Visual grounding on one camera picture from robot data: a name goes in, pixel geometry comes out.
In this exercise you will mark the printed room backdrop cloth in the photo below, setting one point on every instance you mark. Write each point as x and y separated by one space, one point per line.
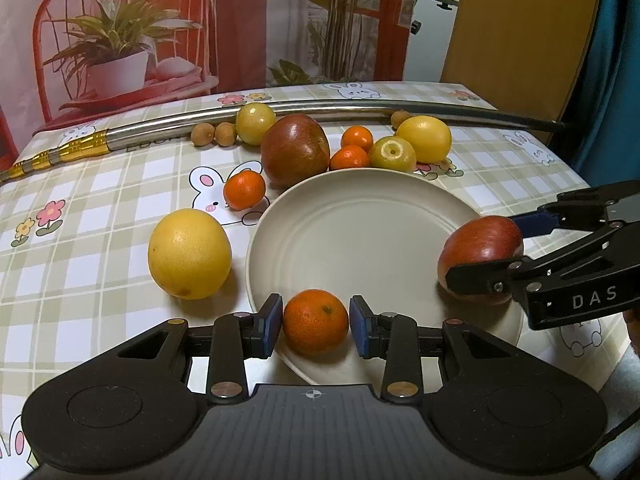
65 62

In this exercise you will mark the orange mandarin front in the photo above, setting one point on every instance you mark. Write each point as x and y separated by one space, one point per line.
351 156

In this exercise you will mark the orange mandarin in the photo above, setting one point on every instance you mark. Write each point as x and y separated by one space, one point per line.
357 136
351 156
315 322
244 190

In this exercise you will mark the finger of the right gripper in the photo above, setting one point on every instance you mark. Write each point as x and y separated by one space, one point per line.
492 277
565 216

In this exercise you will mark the checkered bunny tablecloth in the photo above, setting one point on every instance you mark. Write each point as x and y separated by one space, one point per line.
75 279

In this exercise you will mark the yellow-green plum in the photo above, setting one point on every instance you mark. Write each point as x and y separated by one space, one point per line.
252 122
393 153

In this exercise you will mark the yellow-green plum by pole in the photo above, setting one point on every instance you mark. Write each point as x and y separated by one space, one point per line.
252 122

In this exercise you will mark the large dark red apple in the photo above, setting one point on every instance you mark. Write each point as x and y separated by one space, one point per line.
294 149

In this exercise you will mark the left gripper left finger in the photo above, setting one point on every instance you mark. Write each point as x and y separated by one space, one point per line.
236 338

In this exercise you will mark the wooden headboard panel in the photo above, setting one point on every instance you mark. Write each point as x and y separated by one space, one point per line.
521 56

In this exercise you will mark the beige round plate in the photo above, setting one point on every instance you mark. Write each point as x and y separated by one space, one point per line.
369 232

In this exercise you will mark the brown longan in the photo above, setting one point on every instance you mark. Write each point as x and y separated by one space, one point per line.
202 134
225 134
398 118

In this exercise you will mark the orange mandarin back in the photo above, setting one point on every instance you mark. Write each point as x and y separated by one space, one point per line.
357 136

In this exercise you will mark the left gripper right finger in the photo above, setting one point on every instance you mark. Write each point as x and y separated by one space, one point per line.
394 339

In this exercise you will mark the teal curtain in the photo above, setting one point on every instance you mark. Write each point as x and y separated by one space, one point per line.
601 136

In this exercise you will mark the large yellow grapefruit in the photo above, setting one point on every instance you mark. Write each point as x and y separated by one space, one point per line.
189 254

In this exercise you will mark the yellow lemon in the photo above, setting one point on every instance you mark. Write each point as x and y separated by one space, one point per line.
430 138

